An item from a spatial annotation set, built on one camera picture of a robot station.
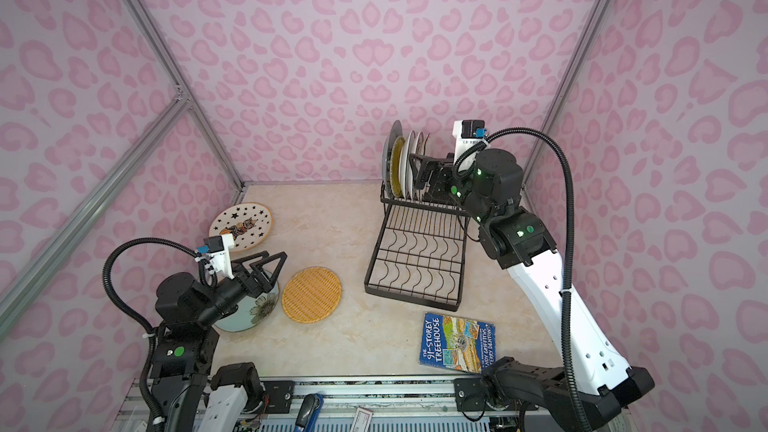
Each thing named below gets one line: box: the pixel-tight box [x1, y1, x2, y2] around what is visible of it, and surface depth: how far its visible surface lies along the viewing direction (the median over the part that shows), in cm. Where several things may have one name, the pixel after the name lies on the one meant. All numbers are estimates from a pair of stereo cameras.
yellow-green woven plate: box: [390, 136, 406, 198], surface depth 81 cm
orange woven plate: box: [281, 266, 342, 324], surface depth 91 cm
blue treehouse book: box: [419, 313, 497, 374], surface depth 81 cm
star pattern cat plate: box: [209, 202, 274, 253], surface depth 109 cm
